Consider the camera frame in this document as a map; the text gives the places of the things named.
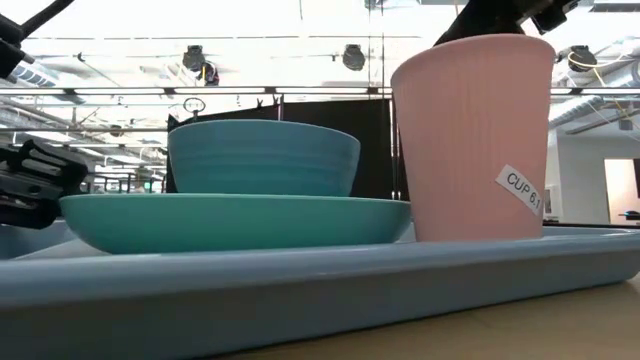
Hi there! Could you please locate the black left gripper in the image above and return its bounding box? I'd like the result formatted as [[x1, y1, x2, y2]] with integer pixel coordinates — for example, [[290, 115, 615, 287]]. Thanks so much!
[[0, 138, 90, 230]]

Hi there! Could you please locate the teal plastic plate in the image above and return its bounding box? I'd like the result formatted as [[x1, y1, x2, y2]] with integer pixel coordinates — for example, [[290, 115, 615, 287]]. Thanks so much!
[[58, 192, 413, 256]]

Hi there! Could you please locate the blue plastic bowl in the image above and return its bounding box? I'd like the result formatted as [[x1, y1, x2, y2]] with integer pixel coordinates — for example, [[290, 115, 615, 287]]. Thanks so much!
[[166, 118, 362, 198]]

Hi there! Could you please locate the blue plastic tray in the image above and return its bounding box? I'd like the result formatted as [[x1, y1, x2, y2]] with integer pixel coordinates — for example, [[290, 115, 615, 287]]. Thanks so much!
[[0, 218, 640, 360]]

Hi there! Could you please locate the pink ribbed cup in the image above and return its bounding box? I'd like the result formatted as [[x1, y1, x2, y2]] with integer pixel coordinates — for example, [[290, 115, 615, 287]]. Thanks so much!
[[389, 32, 558, 244]]

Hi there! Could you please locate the black ceiling lamp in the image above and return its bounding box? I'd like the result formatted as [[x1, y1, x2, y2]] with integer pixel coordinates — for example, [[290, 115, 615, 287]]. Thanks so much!
[[567, 43, 600, 74], [341, 43, 367, 72], [181, 43, 207, 72]]

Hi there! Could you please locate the black backdrop panel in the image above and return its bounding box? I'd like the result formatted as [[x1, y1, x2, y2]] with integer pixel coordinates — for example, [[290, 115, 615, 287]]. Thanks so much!
[[164, 97, 412, 201]]

